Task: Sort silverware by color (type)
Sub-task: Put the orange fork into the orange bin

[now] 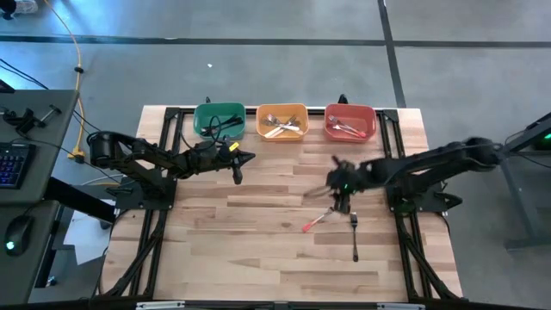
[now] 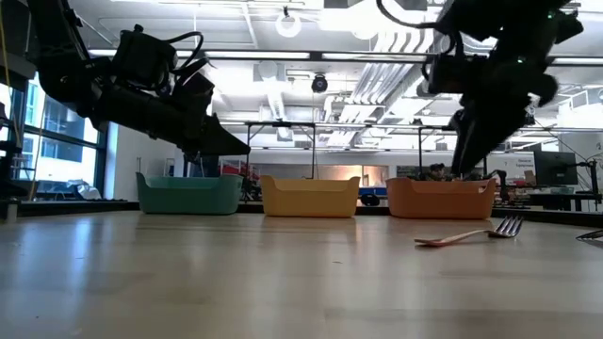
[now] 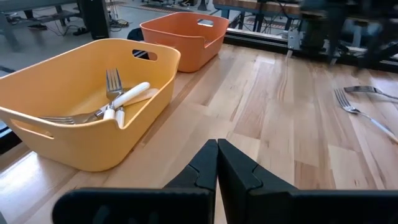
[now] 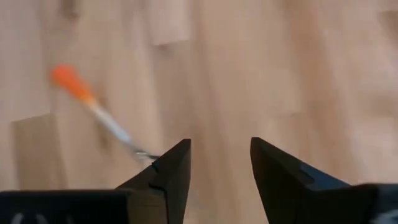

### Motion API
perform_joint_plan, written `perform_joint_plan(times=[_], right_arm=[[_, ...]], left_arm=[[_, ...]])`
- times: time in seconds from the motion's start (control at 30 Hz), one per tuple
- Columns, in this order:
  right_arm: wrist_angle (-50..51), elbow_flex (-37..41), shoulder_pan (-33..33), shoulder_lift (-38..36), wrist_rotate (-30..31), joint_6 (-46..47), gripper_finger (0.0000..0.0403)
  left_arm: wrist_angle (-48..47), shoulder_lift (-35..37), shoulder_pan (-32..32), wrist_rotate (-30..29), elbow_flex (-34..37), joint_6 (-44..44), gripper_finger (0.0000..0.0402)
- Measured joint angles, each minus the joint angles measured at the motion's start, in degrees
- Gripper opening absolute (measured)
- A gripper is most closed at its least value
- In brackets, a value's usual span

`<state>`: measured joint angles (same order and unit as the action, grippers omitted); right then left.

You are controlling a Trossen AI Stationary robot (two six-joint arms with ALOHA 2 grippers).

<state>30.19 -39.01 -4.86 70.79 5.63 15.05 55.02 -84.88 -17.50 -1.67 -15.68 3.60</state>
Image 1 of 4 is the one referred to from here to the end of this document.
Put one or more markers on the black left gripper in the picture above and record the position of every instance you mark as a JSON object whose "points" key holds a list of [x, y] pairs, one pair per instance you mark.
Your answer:
{"points": [[211, 157]]}

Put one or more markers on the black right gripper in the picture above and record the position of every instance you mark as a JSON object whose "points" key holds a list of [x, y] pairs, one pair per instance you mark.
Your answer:
{"points": [[348, 176]]}

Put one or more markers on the slim silver metal utensil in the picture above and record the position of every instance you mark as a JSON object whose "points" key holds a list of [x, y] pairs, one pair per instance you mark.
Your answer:
{"points": [[275, 122]]}

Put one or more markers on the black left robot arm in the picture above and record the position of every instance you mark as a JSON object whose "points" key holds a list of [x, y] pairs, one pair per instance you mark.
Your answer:
{"points": [[129, 150]]}

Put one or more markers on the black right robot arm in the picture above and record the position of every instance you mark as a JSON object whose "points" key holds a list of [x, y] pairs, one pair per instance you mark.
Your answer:
{"points": [[430, 161]]}

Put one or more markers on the yellow tag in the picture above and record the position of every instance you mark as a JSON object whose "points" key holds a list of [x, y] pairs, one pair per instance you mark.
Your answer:
{"points": [[234, 146]]}

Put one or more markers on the teal green plastic bin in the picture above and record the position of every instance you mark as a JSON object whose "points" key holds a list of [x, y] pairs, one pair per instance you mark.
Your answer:
{"points": [[228, 109]]}

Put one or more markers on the yellow plastic bin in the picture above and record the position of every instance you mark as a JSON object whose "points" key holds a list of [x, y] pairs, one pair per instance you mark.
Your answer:
{"points": [[282, 107]]}

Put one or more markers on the orange-red plastic bin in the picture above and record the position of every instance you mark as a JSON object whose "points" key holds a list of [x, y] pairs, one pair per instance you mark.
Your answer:
{"points": [[357, 113]]}

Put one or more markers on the black desk leg beam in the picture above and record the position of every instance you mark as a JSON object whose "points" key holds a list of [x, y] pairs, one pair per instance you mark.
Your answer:
{"points": [[77, 200]]}

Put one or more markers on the black clamp stand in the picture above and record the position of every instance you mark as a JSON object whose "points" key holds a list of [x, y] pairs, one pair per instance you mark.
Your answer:
{"points": [[26, 120]]}

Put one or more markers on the black backlit keyboard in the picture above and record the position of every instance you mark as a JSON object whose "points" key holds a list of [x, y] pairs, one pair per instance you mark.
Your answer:
{"points": [[15, 165]]}

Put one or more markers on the black computer mouse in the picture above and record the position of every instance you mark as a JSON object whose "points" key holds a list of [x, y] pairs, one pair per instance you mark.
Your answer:
{"points": [[19, 234]]}

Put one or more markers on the dark grey side desk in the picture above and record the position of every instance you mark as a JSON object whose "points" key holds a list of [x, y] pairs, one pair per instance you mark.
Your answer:
{"points": [[26, 280]]}

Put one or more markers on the person's shoe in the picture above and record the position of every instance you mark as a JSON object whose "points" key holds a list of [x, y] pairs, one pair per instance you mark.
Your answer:
{"points": [[23, 6]]}

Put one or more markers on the black aluminium table frame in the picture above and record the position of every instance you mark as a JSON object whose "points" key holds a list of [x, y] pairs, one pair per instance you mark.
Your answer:
{"points": [[389, 115]]}

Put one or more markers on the silver metal bracket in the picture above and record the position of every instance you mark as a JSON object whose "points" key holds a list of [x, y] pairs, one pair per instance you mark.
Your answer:
{"points": [[159, 305], [400, 306]]}

